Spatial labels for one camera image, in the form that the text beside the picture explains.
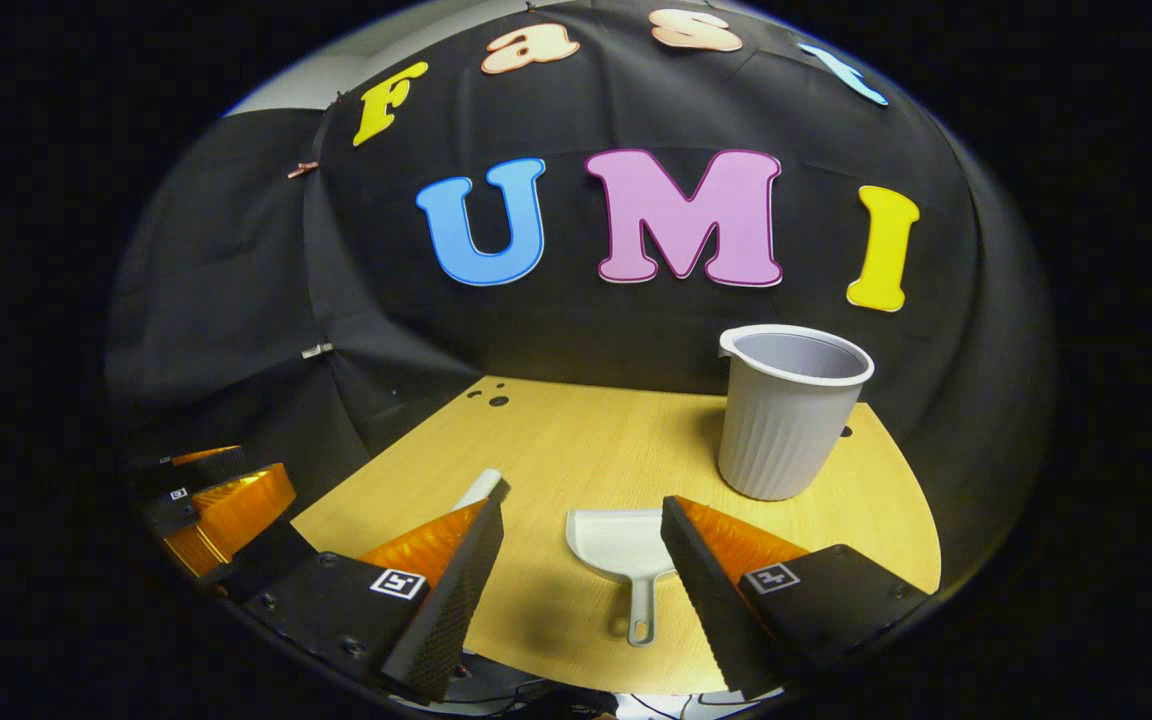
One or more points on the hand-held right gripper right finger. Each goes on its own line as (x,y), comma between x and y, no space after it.
(701,590)

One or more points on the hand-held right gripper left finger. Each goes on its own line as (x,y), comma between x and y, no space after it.
(466,590)

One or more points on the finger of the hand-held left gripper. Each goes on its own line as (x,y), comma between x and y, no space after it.
(236,510)
(206,467)

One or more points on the small white dustpan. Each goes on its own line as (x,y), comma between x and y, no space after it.
(621,545)

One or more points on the small white broom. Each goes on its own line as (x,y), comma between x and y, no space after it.
(481,487)

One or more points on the white ribbed garbage bin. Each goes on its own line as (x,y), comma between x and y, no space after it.
(786,440)

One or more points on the wooden desktop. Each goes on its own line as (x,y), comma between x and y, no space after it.
(576,440)

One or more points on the silver clip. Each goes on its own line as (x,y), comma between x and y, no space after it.
(317,350)

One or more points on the copper clip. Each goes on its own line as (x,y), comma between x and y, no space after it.
(302,169)

